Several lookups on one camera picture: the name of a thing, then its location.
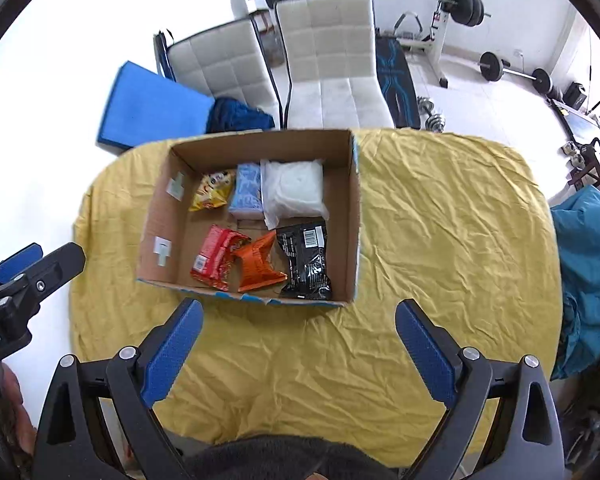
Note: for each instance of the short barbell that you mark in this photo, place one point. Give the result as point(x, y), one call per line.
point(491, 65)

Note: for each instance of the red snack packet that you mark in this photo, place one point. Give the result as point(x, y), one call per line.
point(212, 260)

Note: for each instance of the black folded frame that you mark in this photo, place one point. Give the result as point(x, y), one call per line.
point(162, 55)

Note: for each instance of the brown wooden stool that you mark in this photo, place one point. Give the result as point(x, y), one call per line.
point(267, 20)

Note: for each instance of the black weight bench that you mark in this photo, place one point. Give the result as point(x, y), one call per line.
point(395, 75)

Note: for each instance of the white barbell rack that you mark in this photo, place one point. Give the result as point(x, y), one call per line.
point(437, 55)

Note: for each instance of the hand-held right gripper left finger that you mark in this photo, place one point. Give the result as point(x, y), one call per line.
point(175, 355)

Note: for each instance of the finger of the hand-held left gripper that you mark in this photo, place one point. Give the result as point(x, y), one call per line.
point(55, 272)
point(15, 265)

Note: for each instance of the pair of shoes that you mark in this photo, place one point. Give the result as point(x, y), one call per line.
point(570, 152)

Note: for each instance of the black foil packet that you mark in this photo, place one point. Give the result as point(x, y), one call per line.
point(305, 265)

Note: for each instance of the yellow tablecloth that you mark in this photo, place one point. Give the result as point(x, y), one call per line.
point(430, 240)

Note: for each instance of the white padded chair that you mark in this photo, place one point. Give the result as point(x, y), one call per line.
point(330, 50)
point(220, 65)

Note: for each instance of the cardboard box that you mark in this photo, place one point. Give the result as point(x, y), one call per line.
point(180, 250)

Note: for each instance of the black treadmill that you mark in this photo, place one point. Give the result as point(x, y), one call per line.
point(582, 125)

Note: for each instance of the teal cover cloth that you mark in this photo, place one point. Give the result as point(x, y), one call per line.
point(590, 260)

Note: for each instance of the light blue tissue pack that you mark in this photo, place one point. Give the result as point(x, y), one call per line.
point(247, 190)

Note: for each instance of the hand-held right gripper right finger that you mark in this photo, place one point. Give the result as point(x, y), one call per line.
point(425, 355)

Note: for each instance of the long barbell with plates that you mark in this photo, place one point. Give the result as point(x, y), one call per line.
point(467, 5)

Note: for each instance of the black speaker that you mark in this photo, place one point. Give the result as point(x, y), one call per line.
point(574, 94)

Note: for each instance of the dark wooden chair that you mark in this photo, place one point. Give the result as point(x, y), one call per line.
point(587, 170)

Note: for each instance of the dark blue cloth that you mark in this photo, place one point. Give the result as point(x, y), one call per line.
point(240, 115)

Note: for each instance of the yellow panda snack packet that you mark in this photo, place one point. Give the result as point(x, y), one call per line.
point(212, 190)

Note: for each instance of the person's left hand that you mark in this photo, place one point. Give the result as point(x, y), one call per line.
point(20, 410)

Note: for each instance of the orange snack packet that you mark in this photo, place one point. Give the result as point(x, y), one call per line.
point(257, 265)

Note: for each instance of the blue folded mat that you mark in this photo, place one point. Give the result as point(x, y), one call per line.
point(150, 105)

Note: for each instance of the person's dark fleece clothing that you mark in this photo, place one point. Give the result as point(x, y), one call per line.
point(280, 460)

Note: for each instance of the white soft packet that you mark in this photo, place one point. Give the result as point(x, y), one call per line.
point(295, 190)

